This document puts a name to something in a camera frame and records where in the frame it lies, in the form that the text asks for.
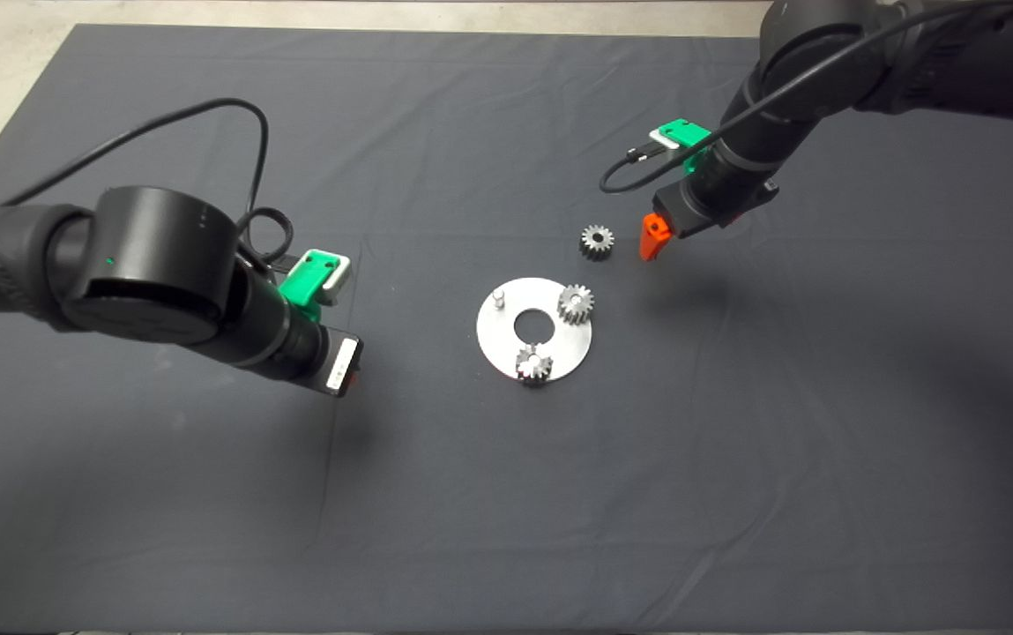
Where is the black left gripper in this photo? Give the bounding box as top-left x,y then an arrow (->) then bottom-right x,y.
272,304 -> 364,400

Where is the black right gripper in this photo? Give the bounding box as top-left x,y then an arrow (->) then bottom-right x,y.
640,150 -> 780,263

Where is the small steel gear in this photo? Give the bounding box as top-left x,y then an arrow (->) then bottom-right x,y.
557,284 -> 596,325
578,224 -> 615,262
515,344 -> 555,387

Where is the dark grey table cloth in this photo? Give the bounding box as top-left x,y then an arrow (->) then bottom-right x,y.
0,25 -> 1013,634

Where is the round metal plate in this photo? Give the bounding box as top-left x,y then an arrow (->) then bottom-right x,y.
476,277 -> 593,384

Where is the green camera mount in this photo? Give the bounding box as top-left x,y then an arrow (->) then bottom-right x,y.
658,119 -> 714,176
279,250 -> 339,323

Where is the black braided cable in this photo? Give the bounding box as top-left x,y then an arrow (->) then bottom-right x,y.
237,207 -> 295,267

